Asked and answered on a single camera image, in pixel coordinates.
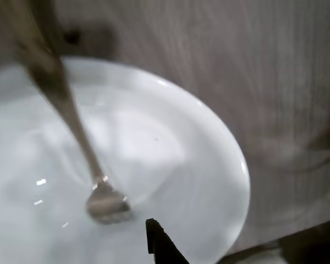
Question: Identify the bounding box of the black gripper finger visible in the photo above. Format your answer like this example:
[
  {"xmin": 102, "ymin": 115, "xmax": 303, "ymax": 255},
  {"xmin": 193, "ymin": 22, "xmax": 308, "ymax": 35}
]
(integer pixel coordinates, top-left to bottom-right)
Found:
[{"xmin": 145, "ymin": 218, "xmax": 190, "ymax": 264}]

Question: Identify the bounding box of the metal fork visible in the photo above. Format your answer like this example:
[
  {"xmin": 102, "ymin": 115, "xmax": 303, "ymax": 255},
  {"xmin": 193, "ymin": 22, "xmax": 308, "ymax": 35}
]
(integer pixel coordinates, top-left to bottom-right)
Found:
[{"xmin": 0, "ymin": 0, "xmax": 133, "ymax": 225}]

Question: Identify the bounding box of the white round plate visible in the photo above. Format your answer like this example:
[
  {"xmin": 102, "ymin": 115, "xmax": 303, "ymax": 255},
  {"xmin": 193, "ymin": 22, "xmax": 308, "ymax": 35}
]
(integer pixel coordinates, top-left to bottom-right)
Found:
[{"xmin": 0, "ymin": 56, "xmax": 250, "ymax": 264}]

